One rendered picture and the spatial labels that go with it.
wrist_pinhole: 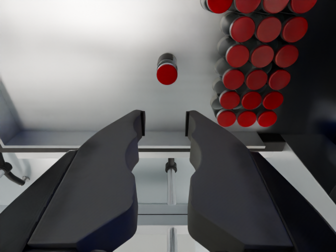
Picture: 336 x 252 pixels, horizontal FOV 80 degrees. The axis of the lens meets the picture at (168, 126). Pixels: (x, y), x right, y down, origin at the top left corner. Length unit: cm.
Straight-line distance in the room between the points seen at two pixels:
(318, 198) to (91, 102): 29
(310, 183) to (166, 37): 23
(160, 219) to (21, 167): 121
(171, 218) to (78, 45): 98
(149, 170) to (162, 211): 52
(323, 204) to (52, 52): 34
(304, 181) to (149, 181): 146
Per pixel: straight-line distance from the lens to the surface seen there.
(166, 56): 22
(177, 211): 115
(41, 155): 38
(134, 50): 25
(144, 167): 158
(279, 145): 32
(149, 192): 179
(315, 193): 28
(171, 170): 136
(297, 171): 30
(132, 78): 26
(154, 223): 112
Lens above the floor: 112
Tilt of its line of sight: 57 degrees down
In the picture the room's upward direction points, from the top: 180 degrees counter-clockwise
